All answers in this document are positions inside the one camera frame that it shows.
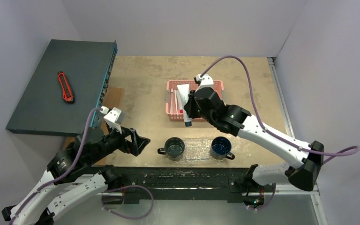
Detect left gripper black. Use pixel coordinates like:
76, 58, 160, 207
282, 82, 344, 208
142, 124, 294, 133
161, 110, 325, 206
89, 121, 150, 164

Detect white toothpaste tube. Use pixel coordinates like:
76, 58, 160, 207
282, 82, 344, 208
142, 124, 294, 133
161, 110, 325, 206
177, 84, 192, 127

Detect red cap toothpaste tube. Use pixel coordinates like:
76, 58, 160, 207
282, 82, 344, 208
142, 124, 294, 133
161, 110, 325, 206
174, 90, 183, 114

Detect pink plastic basket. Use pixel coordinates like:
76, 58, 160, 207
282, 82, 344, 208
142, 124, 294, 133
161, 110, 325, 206
165, 79, 226, 122

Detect dark green mug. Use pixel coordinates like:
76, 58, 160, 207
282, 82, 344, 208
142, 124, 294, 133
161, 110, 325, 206
157, 137, 185, 161

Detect dark blue cup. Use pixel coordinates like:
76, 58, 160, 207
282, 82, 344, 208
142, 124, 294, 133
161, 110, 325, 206
210, 136, 235, 160

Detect clear plastic soap dish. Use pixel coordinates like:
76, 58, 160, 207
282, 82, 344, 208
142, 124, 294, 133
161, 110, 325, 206
183, 138, 210, 164

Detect clear textured oval tray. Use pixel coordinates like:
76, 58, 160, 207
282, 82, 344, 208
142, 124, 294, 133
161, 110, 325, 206
176, 138, 224, 165

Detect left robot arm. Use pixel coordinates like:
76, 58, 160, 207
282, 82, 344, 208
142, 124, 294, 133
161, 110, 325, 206
2, 127, 150, 225

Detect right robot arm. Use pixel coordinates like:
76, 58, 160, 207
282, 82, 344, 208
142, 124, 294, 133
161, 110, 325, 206
178, 87, 324, 191

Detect white toothbrush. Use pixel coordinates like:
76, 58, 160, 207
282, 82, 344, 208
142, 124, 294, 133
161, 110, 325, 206
169, 89, 174, 114

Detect red utility knife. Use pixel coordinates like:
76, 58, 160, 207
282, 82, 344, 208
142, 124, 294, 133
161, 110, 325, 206
58, 71, 75, 104

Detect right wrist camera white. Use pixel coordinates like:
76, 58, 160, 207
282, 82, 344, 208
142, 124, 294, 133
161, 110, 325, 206
194, 74, 214, 91

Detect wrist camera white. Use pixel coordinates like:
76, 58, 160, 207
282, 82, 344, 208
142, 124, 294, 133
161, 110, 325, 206
194, 74, 214, 91
100, 106, 126, 134

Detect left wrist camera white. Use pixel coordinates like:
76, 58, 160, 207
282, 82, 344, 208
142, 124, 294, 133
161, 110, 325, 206
100, 106, 126, 134

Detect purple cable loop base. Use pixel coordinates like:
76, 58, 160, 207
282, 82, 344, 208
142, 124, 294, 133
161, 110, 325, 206
101, 185, 155, 220

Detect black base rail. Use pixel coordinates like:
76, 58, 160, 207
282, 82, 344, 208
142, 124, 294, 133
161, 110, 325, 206
65, 166, 302, 206

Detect dark grey network switch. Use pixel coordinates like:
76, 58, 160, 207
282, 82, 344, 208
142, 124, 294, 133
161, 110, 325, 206
6, 39, 118, 137

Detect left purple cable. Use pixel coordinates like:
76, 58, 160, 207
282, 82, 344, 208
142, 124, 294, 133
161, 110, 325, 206
9, 107, 105, 225

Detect purple cable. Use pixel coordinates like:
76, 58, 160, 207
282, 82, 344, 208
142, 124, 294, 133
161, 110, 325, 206
9, 107, 105, 225
197, 55, 360, 212

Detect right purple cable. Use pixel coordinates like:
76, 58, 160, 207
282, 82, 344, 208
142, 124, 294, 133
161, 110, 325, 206
197, 55, 360, 212

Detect aluminium frame rail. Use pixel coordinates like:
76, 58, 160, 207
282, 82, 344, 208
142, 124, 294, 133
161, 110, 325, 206
267, 57, 328, 225

